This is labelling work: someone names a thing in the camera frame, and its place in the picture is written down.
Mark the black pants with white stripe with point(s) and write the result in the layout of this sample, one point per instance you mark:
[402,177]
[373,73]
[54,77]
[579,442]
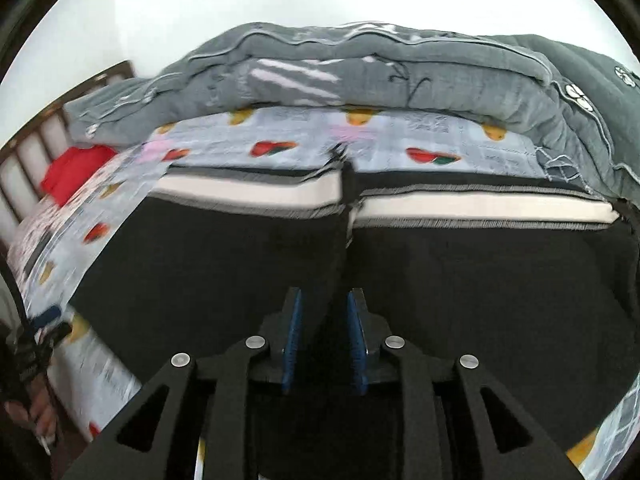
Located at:
[539,281]

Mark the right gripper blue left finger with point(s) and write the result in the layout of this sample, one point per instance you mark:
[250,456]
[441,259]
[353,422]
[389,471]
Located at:
[197,402]

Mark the fruit print bed sheet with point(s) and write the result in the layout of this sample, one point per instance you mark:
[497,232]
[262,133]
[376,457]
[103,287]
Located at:
[55,246]

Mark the grey folded quilt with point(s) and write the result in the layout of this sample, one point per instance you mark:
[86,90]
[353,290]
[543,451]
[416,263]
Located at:
[579,107]

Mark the dark wooden headboard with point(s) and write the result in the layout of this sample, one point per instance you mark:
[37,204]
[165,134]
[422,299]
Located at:
[27,156]

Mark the red pillow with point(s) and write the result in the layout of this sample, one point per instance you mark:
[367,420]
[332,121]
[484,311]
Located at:
[69,172]

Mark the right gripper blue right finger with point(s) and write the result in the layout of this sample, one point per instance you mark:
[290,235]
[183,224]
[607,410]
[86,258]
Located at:
[456,420]

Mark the person's left hand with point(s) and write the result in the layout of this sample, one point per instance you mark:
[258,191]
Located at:
[40,417]

